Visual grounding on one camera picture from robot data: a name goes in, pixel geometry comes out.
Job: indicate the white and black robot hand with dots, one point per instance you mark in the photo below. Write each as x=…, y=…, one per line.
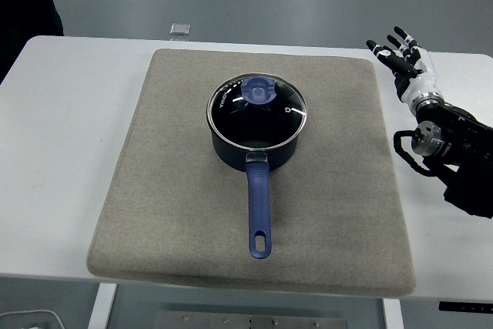
x=421, y=74

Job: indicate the glass lid with blue knob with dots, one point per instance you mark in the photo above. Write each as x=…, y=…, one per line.
x=258, y=113

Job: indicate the black table control panel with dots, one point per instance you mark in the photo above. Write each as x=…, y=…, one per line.
x=466, y=306

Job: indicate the white table leg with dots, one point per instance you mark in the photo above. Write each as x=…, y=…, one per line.
x=393, y=315
x=102, y=306

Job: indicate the small silver floor plate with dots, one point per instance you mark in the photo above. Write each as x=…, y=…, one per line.
x=180, y=29

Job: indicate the beige fabric mat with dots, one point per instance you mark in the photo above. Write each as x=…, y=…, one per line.
x=185, y=198

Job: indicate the person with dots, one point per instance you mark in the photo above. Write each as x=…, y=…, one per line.
x=27, y=5

